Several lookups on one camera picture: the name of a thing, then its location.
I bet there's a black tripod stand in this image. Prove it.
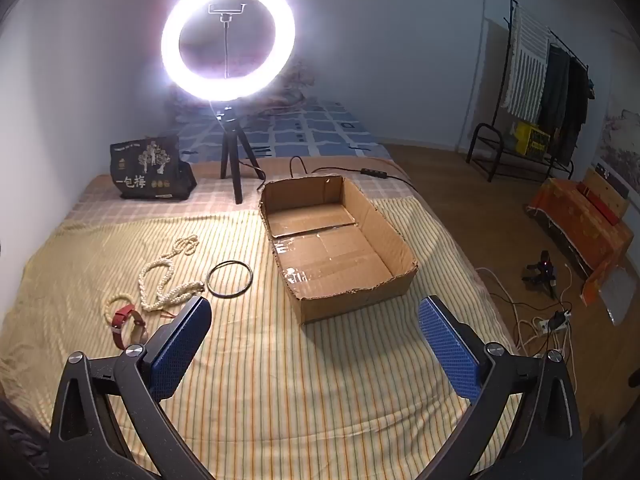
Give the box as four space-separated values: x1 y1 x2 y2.
212 105 266 205

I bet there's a long red box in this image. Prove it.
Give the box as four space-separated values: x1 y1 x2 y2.
575 184 621 226

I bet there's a wooden board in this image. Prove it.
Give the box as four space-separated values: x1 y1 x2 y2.
582 167 630 221

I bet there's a white ring light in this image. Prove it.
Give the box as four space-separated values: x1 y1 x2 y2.
161 0 296 102

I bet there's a black clothes rack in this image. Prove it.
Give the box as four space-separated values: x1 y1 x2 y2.
466 0 596 183

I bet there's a black printed bag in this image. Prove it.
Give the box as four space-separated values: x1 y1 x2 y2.
110 135 197 201

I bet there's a small black floor tripod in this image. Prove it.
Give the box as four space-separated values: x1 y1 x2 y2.
521 250 558 298

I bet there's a blue patterned bed sheet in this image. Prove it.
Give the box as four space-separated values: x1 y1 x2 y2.
167 97 393 161

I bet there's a cardboard box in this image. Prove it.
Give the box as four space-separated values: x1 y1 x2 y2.
258 175 419 325

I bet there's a red strap wristwatch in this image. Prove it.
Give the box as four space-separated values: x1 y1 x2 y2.
111 305 151 351

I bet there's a power strip with cables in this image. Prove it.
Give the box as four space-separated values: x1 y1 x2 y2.
475 267 576 356

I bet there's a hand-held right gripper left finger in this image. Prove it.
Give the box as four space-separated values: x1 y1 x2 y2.
48 295 216 480

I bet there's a cream beaded bracelet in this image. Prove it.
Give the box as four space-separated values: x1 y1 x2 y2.
104 296 136 326

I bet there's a yellow striped blanket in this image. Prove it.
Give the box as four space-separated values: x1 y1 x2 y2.
0 195 521 480

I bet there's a braided pearl necklace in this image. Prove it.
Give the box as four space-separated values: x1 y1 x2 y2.
139 236 206 313

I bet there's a yellow box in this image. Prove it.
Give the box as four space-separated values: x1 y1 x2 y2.
515 122 551 156

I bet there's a black cable with switch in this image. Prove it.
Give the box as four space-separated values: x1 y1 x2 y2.
289 156 416 191

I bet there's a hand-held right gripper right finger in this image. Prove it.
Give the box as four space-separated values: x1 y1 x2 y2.
418 295 583 480

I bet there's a black hanging garment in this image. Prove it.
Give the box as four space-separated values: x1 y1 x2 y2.
562 55 593 136

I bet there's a striped hanging towel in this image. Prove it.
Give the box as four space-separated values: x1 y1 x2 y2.
500 5 551 118

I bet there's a white power strip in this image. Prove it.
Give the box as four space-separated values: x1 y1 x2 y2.
537 310 572 333

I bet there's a pink plaid blanket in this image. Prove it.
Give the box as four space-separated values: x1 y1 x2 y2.
65 157 416 226

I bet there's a wall poster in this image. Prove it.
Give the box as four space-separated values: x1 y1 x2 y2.
592 95 640 196

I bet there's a thin black bangle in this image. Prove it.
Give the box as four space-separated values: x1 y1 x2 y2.
206 261 253 299

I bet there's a dark green hanging garment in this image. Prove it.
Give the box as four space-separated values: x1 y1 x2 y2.
537 42 571 128

